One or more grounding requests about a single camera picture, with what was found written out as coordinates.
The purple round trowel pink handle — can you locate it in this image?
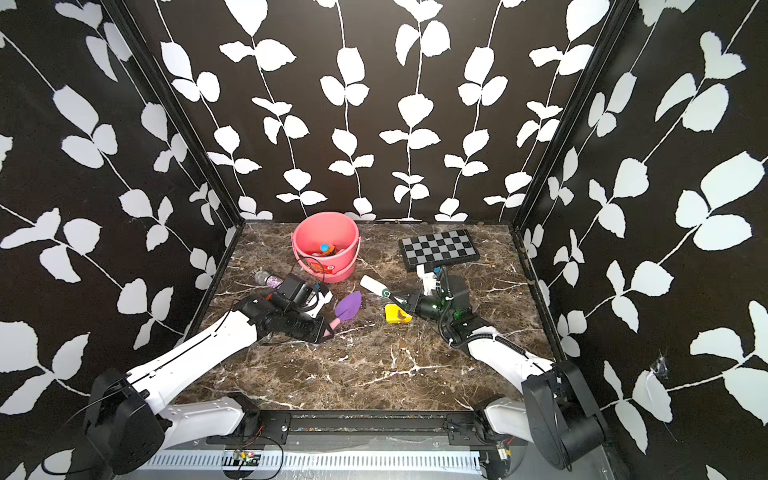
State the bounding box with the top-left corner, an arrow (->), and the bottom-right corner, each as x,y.
330,291 -> 362,331

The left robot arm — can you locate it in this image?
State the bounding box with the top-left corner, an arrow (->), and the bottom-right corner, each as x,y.
64,274 -> 334,477

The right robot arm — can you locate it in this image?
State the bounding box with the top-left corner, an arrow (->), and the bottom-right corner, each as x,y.
391,274 -> 609,470

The pink plastic bucket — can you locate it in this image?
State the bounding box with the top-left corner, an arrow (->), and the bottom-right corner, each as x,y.
291,212 -> 361,284

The purple glitter microphone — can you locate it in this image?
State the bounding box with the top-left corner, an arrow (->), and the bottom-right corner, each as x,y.
254,270 -> 283,289

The black white checkerboard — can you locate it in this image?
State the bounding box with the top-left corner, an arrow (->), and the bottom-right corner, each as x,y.
398,229 -> 480,272

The small circuit board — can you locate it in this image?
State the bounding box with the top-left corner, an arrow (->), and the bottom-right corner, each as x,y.
222,450 -> 261,470

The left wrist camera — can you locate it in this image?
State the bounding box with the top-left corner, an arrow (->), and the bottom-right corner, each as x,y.
271,274 -> 333,319

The yellow shovel wooden handle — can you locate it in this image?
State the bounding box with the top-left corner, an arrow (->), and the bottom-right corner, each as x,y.
384,304 -> 412,324

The black front rail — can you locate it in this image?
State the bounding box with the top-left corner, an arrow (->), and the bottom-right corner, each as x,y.
239,409 -> 607,448

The white slotted cable duct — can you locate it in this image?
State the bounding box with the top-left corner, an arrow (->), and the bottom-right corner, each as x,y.
139,450 -> 481,474

